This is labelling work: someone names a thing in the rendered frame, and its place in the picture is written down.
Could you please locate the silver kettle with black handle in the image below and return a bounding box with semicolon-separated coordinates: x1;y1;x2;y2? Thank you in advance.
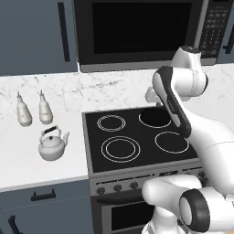
37;124;70;162

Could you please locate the grey-blue base cupboard door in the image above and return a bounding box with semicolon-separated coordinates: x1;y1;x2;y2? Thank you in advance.
0;195;94;234

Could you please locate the black and steel microwave oven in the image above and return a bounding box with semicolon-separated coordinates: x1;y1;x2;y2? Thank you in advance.
71;0;234;74

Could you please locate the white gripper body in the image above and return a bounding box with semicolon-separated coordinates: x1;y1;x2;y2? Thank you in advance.
144;86;163;107

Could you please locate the long black cupboard handle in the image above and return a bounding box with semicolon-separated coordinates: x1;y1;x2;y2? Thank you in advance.
57;2;71;63
222;27;234;56

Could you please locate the grey-blue drawer front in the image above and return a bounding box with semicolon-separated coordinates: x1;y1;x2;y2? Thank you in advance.
0;179;91;212

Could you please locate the short black drawer handle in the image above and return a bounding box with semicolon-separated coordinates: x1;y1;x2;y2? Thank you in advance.
30;188;58;202

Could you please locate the grey-blue wall cupboard door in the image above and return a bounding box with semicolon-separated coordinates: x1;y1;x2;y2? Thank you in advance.
216;0;234;65
0;0;79;78

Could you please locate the black oven door handle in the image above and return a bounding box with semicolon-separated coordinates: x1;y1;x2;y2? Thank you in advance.
96;191;144;206

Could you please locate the black base cupboard handle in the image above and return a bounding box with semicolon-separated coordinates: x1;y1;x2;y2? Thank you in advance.
7;215;24;234

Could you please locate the beige bottle with narrow neck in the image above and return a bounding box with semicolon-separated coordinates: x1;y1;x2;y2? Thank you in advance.
16;90;33;128
38;89;54;125

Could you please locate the black and steel stove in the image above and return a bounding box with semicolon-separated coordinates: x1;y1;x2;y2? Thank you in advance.
80;104;214;234

